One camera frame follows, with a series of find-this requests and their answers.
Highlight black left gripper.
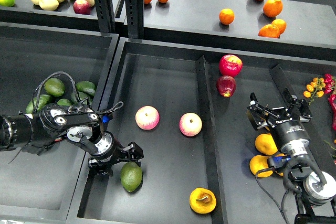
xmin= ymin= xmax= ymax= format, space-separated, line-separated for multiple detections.
xmin=88 ymin=132 xmax=144 ymax=177

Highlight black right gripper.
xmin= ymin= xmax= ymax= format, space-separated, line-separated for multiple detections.
xmin=246 ymin=88 xmax=312 ymax=153

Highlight green avocado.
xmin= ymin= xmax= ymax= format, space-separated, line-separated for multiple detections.
xmin=120 ymin=162 xmax=143 ymax=193

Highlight yellow pear with stem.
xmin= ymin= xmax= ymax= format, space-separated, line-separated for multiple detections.
xmin=189 ymin=187 xmax=217 ymax=214

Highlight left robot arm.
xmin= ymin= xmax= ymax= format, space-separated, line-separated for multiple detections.
xmin=1 ymin=71 xmax=144 ymax=176

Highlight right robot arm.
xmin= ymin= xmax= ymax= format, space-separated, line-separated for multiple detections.
xmin=247 ymin=89 xmax=335 ymax=223

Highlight avocado middle right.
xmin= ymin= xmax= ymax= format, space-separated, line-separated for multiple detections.
xmin=70 ymin=91 xmax=92 ymax=105

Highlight avocado centre small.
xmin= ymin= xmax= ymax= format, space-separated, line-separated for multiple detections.
xmin=57 ymin=98 xmax=72 ymax=106

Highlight avocado upper right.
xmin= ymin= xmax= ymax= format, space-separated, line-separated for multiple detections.
xmin=76 ymin=81 xmax=96 ymax=97

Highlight avocado top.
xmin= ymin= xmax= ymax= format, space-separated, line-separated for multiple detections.
xmin=44 ymin=78 xmax=65 ymax=97

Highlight orange cherry tomato bunch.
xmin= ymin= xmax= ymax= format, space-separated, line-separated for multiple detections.
xmin=303 ymin=77 xmax=326 ymax=105

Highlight pink apple left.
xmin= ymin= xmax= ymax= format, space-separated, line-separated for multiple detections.
xmin=135 ymin=105 xmax=160 ymax=130

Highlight pink apple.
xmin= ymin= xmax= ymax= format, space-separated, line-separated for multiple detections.
xmin=179 ymin=112 xmax=202 ymax=137
xmin=135 ymin=105 xmax=160 ymax=130

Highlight red chili peppers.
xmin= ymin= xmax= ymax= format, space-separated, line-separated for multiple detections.
xmin=324 ymin=73 xmax=336 ymax=130

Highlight dark red apple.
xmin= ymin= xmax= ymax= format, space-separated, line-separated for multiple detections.
xmin=216 ymin=76 xmax=236 ymax=98

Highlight bright red apple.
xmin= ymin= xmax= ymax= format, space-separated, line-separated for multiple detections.
xmin=218 ymin=55 xmax=243 ymax=77

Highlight black tray divider left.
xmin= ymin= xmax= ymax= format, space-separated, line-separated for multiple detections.
xmin=195 ymin=56 xmax=228 ymax=223

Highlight orange front right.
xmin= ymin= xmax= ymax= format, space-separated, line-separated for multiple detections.
xmin=258 ymin=24 xmax=280 ymax=38

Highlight pink apple right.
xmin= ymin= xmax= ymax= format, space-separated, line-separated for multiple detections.
xmin=179 ymin=112 xmax=202 ymax=137

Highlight orange behind front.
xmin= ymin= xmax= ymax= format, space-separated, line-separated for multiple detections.
xmin=271 ymin=19 xmax=287 ymax=34

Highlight orange large right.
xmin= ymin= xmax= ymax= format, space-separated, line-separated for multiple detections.
xmin=263 ymin=0 xmax=283 ymax=18

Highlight orange small centre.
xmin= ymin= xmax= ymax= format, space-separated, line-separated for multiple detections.
xmin=219 ymin=8 xmax=235 ymax=25

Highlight red apple on shelf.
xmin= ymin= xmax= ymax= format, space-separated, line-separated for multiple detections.
xmin=73 ymin=0 xmax=91 ymax=15

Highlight black shelf post right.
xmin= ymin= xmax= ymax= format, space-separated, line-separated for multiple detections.
xmin=124 ymin=0 xmax=144 ymax=39

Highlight black shelf post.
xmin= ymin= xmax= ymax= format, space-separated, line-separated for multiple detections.
xmin=95 ymin=0 xmax=116 ymax=34
xmin=124 ymin=0 xmax=144 ymax=39

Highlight black shelf post left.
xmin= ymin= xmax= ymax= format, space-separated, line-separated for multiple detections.
xmin=95 ymin=0 xmax=116 ymax=34

